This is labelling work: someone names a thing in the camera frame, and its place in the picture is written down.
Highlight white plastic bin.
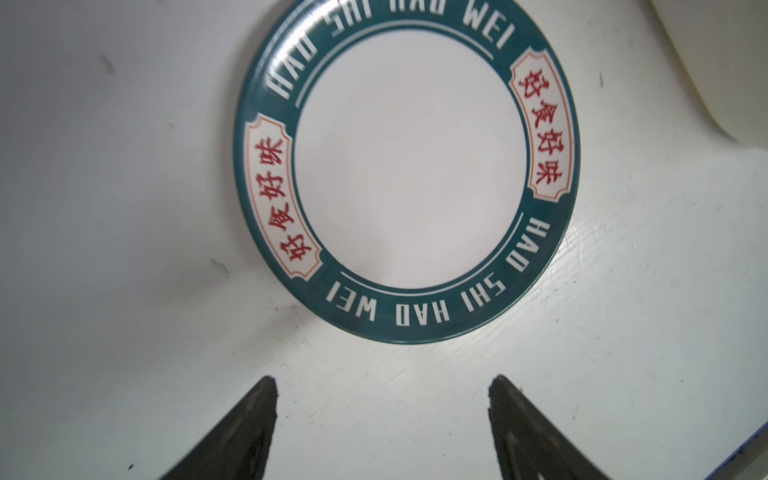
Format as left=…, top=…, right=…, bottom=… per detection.
left=652, top=0, right=767, bottom=149

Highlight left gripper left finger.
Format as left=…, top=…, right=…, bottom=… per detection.
left=163, top=376, right=278, bottom=480

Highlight green ring plate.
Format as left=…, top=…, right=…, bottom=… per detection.
left=233, top=1, right=581, bottom=344

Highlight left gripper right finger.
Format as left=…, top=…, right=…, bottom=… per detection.
left=488, top=375, right=607, bottom=480

